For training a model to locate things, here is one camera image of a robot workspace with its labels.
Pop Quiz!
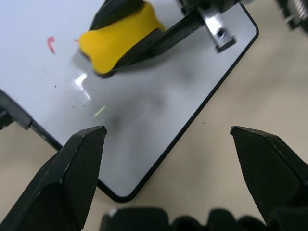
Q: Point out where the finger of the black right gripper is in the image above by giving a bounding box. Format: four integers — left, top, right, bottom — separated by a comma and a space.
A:
88, 0, 145, 32
99, 11, 205, 78

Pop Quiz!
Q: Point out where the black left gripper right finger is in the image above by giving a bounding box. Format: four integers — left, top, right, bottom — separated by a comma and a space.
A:
230, 126, 308, 228

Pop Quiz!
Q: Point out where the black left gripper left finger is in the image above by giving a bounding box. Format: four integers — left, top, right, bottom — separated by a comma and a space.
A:
0, 125, 107, 231

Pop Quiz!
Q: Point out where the yellow whiteboard eraser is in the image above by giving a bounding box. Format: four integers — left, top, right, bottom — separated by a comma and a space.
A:
78, 1, 167, 79

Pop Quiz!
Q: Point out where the dark ribbed object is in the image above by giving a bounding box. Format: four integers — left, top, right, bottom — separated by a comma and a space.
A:
276, 0, 308, 37

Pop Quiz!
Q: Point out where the white whiteboard with black frame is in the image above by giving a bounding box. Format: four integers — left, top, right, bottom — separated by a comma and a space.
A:
0, 0, 260, 203

